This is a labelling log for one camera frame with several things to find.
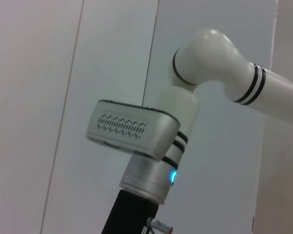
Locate silver cable connector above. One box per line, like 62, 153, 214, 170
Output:
146, 216, 174, 234

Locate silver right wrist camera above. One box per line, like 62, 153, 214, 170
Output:
85, 99, 182, 163

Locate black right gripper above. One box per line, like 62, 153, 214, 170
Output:
101, 189, 160, 234

